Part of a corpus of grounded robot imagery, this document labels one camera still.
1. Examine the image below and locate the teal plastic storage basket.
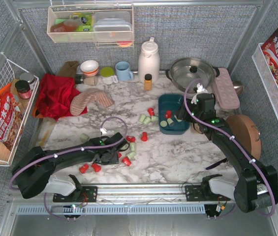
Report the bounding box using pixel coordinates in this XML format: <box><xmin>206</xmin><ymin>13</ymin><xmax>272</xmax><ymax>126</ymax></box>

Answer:
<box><xmin>158</xmin><ymin>94</ymin><xmax>190</xmax><ymax>135</ymax></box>

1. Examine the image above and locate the red coffee capsule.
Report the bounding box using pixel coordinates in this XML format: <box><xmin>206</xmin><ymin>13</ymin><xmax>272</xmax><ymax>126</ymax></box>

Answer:
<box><xmin>122</xmin><ymin>157</ymin><xmax>132</xmax><ymax>166</ymax></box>
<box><xmin>91</xmin><ymin>163</ymin><xmax>101</xmax><ymax>173</ymax></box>
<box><xmin>141</xmin><ymin>132</ymin><xmax>148</xmax><ymax>142</ymax></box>
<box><xmin>148</xmin><ymin>108</ymin><xmax>155</xmax><ymax>117</ymax></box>
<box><xmin>165</xmin><ymin>110</ymin><xmax>172</xmax><ymax>119</ymax></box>
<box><xmin>126</xmin><ymin>136</ymin><xmax>136</xmax><ymax>143</ymax></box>
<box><xmin>79</xmin><ymin>164</ymin><xmax>89</xmax><ymax>174</ymax></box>

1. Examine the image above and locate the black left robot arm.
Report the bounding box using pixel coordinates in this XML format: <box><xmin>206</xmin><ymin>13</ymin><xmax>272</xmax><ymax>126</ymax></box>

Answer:
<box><xmin>9</xmin><ymin>132</ymin><xmax>128</xmax><ymax>199</ymax></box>

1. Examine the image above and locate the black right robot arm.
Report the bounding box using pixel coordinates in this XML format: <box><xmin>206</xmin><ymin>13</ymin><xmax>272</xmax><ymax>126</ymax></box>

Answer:
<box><xmin>177</xmin><ymin>93</ymin><xmax>278</xmax><ymax>216</ymax></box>

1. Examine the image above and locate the pink egg tray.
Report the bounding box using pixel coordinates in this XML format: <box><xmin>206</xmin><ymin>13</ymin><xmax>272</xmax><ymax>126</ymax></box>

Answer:
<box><xmin>212</xmin><ymin>67</ymin><xmax>240</xmax><ymax>110</ymax></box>

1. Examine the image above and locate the stainless steel pot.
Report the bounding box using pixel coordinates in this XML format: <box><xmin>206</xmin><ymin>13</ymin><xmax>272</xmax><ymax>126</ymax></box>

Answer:
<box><xmin>165</xmin><ymin>58</ymin><xmax>220</xmax><ymax>93</ymax></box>

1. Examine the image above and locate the metal bowl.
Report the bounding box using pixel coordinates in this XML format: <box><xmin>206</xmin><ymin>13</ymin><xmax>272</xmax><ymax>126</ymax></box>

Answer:
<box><xmin>232</xmin><ymin>81</ymin><xmax>244</xmax><ymax>96</ymax></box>

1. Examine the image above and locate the round wooden board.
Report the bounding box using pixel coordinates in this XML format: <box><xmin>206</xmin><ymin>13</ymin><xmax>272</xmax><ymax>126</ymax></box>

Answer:
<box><xmin>226</xmin><ymin>115</ymin><xmax>261</xmax><ymax>160</ymax></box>

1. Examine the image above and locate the striped pink oven mitt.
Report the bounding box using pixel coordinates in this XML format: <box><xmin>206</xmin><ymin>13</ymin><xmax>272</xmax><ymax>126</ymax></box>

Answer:
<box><xmin>70</xmin><ymin>88</ymin><xmax>114</xmax><ymax>116</ymax></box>

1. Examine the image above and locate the orange spice bottle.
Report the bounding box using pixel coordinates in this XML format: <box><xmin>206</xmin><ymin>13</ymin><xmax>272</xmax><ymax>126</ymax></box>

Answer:
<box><xmin>144</xmin><ymin>74</ymin><xmax>152</xmax><ymax>90</ymax></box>

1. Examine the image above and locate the white thermos jug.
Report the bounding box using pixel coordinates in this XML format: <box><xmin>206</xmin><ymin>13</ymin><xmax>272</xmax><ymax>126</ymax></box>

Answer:
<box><xmin>138</xmin><ymin>37</ymin><xmax>160</xmax><ymax>83</ymax></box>

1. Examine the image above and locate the green lidded cup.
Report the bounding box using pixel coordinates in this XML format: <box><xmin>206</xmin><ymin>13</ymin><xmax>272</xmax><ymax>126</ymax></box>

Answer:
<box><xmin>100</xmin><ymin>67</ymin><xmax>118</xmax><ymax>85</ymax></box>

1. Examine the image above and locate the red cloth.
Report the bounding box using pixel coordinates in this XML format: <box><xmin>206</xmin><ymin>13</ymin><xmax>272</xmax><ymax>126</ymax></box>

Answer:
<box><xmin>32</xmin><ymin>74</ymin><xmax>80</xmax><ymax>120</ymax></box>

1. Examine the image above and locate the blue mug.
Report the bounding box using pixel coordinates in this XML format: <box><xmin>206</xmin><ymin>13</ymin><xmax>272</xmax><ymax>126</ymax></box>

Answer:
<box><xmin>115</xmin><ymin>61</ymin><xmax>134</xmax><ymax>82</ymax></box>

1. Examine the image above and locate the white striped bowl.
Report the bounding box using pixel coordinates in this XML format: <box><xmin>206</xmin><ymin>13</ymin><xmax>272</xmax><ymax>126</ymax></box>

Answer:
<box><xmin>80</xmin><ymin>60</ymin><xmax>99</xmax><ymax>76</ymax></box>

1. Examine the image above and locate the dark lidded jar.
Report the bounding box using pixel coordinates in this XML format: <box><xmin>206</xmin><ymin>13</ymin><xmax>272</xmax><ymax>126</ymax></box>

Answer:
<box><xmin>15</xmin><ymin>80</ymin><xmax>32</xmax><ymax>99</ymax></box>

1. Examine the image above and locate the orange snack bag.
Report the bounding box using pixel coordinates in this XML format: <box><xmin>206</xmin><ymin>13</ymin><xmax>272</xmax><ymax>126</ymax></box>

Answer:
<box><xmin>0</xmin><ymin>83</ymin><xmax>23</xmax><ymax>150</ymax></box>

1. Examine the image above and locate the silver lidded jar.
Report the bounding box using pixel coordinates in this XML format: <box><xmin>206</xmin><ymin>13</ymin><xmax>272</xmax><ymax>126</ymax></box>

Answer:
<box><xmin>19</xmin><ymin>72</ymin><xmax>35</xmax><ymax>90</ymax></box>

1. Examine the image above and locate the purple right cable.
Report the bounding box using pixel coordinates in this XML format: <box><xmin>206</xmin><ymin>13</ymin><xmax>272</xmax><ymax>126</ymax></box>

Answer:
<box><xmin>184</xmin><ymin>78</ymin><xmax>276</xmax><ymax>219</ymax></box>

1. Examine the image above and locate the purple cable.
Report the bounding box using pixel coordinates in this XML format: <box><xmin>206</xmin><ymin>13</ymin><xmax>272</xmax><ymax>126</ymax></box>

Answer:
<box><xmin>8</xmin><ymin>117</ymin><xmax>129</xmax><ymax>219</ymax></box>
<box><xmin>184</xmin><ymin>78</ymin><xmax>276</xmax><ymax>219</ymax></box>

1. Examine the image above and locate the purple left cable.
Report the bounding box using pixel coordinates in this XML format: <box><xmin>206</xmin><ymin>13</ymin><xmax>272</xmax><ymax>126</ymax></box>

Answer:
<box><xmin>8</xmin><ymin>117</ymin><xmax>129</xmax><ymax>219</ymax></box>

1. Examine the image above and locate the white right wall basket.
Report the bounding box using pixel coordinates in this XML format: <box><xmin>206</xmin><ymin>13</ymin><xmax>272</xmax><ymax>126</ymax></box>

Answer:
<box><xmin>251</xmin><ymin>43</ymin><xmax>278</xmax><ymax>120</ymax></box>

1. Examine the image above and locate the white wire basket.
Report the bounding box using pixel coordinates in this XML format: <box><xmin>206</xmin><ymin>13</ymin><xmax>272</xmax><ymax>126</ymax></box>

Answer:
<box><xmin>0</xmin><ymin>52</ymin><xmax>39</xmax><ymax>166</ymax></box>

